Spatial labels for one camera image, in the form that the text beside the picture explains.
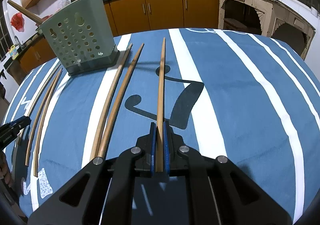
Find wooden chopstick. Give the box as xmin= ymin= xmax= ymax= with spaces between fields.
xmin=17 ymin=61 xmax=62 ymax=146
xmin=32 ymin=71 xmax=62 ymax=178
xmin=7 ymin=0 xmax=44 ymax=25
xmin=156 ymin=37 xmax=166 ymax=172
xmin=25 ymin=68 xmax=62 ymax=166

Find wooden chopstick group one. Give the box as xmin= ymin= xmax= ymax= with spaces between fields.
xmin=90 ymin=43 xmax=132 ymax=160

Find orange lower kitchen cabinets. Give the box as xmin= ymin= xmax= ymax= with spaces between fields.
xmin=18 ymin=0 xmax=219 ymax=72

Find yellow detergent bottle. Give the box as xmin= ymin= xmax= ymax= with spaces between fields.
xmin=9 ymin=44 xmax=19 ymax=60

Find barred window left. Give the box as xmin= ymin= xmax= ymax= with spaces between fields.
xmin=0 ymin=5 xmax=12 ymax=59

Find blue white striped tablecloth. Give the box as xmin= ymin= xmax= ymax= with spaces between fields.
xmin=5 ymin=29 xmax=319 ymax=221

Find green perforated utensil holder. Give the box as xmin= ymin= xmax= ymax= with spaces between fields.
xmin=39 ymin=0 xmax=120 ymax=76

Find cream wooden side table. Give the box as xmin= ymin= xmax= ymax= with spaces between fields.
xmin=217 ymin=0 xmax=316 ymax=59

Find red plastic bag on wall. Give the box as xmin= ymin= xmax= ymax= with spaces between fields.
xmin=10 ymin=12 xmax=24 ymax=32

